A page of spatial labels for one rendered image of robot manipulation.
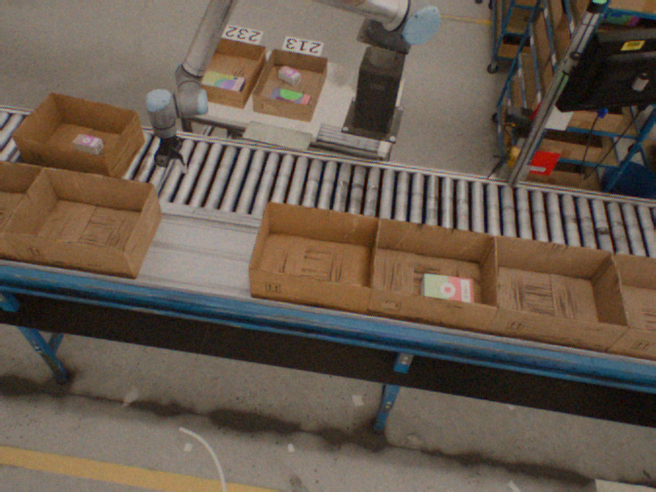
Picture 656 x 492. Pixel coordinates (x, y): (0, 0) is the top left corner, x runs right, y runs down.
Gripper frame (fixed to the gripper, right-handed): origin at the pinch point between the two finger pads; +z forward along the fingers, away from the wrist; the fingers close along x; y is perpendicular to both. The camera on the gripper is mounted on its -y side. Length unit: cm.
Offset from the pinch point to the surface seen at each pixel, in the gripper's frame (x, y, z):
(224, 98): -8, 52, 1
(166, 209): -8.0, -26.9, -9.0
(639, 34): -156, 19, -74
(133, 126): 19.4, 14.1, -8.7
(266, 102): -29, 50, -2
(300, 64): -38, 87, 2
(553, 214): -160, 14, 6
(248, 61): -11, 87, 4
